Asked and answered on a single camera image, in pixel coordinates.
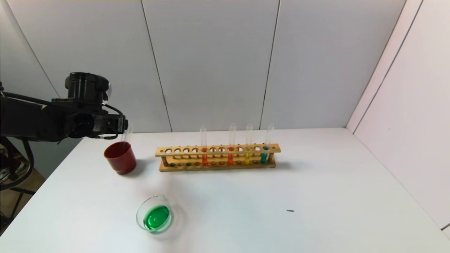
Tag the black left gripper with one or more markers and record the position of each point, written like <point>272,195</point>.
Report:
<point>122,124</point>

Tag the yellow pigment glass test tube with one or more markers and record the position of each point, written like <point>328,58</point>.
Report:
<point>129,135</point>
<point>246,159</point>

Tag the blue pigment glass test tube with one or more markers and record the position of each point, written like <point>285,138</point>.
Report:
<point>123,137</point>
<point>263,158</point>

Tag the red pigment glass test tube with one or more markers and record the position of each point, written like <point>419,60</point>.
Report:
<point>204,160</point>
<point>230,160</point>

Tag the wooden test tube rack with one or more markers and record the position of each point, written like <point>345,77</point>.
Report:
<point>218,153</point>

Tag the clear glass beaker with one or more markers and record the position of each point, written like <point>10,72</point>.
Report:
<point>157,218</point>

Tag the dark red plastic cup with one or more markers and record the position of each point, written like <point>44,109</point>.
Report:
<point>121,160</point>

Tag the black metal stand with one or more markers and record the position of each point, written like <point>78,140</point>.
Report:
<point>12,196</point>

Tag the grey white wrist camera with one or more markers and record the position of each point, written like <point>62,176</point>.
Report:
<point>107,90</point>

